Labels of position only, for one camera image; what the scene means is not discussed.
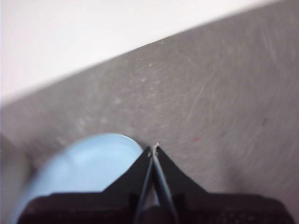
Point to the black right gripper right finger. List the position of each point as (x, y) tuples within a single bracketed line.
[(210, 210)]

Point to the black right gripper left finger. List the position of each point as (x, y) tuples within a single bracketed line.
[(93, 207)]

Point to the blue round plate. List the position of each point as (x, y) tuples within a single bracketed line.
[(81, 168)]

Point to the pale green electric steamer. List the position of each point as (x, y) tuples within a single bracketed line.
[(11, 175)]

